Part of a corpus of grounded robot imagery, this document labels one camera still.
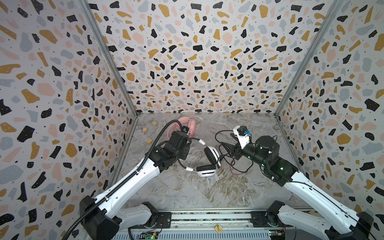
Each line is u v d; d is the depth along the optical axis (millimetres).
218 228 707
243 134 558
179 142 558
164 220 734
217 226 715
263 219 735
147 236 711
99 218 367
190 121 1059
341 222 395
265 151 508
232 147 598
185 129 657
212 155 731
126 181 429
